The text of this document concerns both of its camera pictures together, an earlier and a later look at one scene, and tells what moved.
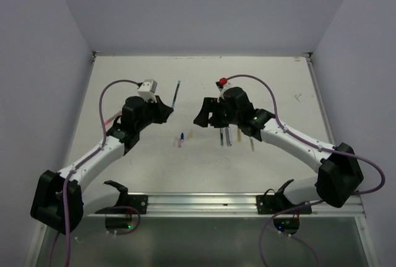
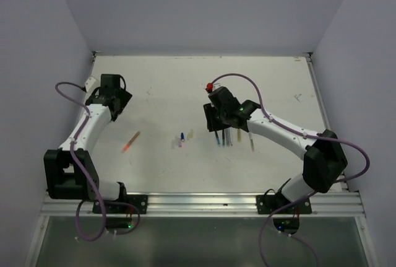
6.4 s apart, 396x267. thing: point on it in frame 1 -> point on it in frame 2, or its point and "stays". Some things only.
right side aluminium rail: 309,56 stays
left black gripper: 163,109 -> 124,97
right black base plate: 275,205 stays
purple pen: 228,139 stays
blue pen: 176,93 -> 218,139
